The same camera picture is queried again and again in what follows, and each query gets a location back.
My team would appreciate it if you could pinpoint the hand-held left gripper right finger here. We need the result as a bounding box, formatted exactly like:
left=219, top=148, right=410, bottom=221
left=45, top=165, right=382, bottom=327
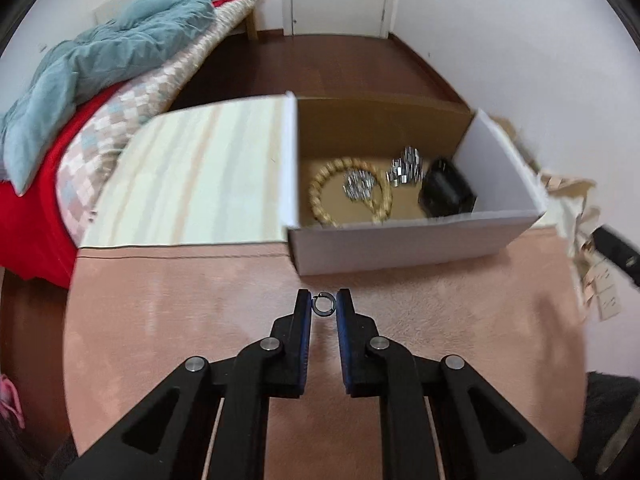
left=336, top=287, right=583, bottom=480

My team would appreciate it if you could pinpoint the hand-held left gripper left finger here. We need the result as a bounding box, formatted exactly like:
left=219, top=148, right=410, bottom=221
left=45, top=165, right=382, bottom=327
left=62, top=287, right=313, bottom=480

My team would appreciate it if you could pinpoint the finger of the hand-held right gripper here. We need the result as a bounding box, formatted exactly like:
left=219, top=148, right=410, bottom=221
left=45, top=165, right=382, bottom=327
left=592, top=225, right=640, bottom=288

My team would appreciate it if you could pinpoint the small black ring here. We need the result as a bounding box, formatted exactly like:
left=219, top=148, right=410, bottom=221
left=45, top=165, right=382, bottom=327
left=311, top=293, right=337, bottom=317

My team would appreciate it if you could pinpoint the white cardboard box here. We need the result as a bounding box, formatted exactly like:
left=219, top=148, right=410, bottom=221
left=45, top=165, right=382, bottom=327
left=284, top=91, right=549, bottom=277

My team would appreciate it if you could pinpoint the silver disc bracelet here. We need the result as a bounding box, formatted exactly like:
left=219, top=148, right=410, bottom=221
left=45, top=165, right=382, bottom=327
left=342, top=169, right=378, bottom=202

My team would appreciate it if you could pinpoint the gold bead bracelet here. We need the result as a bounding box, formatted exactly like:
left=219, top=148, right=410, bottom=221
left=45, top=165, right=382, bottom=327
left=307, top=157, right=394, bottom=228

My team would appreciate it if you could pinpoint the black smart band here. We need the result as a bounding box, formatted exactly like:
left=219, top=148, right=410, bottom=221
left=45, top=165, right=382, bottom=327
left=418, top=156, right=477, bottom=219

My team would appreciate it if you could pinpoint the thick silver chain bracelet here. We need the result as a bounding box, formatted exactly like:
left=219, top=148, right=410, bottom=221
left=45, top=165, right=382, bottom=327
left=387, top=146, right=426, bottom=187

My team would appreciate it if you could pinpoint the white cloth pile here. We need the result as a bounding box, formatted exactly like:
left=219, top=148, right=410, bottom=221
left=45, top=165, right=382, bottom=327
left=552, top=195, right=601, bottom=258

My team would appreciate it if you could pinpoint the beige diamond pattern cloth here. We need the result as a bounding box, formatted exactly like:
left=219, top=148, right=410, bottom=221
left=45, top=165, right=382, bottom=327
left=537, top=170, right=601, bottom=271

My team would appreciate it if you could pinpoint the pink suede table cloth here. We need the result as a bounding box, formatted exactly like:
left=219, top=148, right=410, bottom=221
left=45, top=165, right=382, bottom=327
left=62, top=232, right=588, bottom=480

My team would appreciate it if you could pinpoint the pale striped table cloth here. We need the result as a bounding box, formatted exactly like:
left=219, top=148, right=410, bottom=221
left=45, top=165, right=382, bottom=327
left=77, top=95, right=296, bottom=248

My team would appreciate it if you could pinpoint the bed with checkered quilt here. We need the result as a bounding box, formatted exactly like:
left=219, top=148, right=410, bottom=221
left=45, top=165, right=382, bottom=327
left=0, top=0, right=251, bottom=286

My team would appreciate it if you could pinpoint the checkered quilt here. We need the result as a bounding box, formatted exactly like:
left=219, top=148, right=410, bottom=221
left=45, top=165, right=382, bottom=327
left=55, top=0, right=258, bottom=241

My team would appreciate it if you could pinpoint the pink slipper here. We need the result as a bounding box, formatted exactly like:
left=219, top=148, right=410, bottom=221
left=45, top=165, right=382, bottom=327
left=0, top=374, right=25, bottom=430

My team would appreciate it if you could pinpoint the blue-grey blanket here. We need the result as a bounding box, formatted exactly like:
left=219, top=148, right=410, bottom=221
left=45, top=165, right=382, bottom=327
left=0, top=0, right=251, bottom=196

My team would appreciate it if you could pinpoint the white wall socket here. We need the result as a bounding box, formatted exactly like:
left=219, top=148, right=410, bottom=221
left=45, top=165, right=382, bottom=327
left=591, top=285, right=622, bottom=322
left=584, top=264, right=614, bottom=292

